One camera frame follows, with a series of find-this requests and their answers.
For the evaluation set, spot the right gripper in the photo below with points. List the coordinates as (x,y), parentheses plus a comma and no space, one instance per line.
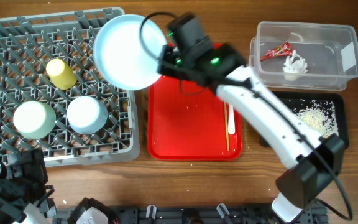
(166,52)

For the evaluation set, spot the wooden chopstick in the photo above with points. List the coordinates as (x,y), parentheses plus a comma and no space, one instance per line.
(226,126)

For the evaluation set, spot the white plastic fork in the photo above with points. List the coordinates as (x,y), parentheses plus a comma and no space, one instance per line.
(231,121)

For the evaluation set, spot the red snack wrapper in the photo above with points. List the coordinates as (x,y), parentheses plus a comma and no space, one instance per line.
(283,50)

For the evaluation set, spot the light blue plate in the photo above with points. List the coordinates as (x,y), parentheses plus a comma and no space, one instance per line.
(119,56)

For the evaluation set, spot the white napkin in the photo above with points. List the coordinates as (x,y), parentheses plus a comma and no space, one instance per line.
(294,64)

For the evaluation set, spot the light blue bowl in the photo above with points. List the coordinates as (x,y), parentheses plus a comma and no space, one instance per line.
(86,115)

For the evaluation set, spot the yellow cup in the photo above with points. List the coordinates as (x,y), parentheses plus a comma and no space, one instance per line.
(61,75)

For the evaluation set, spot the green bowl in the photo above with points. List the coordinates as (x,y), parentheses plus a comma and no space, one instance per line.
(34,120)

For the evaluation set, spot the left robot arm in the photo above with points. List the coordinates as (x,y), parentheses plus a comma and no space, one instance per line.
(25,196)

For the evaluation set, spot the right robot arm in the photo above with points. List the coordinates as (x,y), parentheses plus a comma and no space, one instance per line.
(312,162)

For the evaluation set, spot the black waste tray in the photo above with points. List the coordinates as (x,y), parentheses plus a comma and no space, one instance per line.
(292,99)

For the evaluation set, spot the grey dishwasher rack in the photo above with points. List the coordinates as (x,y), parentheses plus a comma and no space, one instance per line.
(27,44)

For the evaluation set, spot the red plastic tray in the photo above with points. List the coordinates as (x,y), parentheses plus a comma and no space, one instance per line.
(187,123)

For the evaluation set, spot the clear plastic bin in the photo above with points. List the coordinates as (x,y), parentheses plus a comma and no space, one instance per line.
(329,50)

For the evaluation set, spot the rice and food scraps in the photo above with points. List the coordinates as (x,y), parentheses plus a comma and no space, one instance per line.
(320,115)

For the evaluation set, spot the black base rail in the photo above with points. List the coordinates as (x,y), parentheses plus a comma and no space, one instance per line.
(250,213)

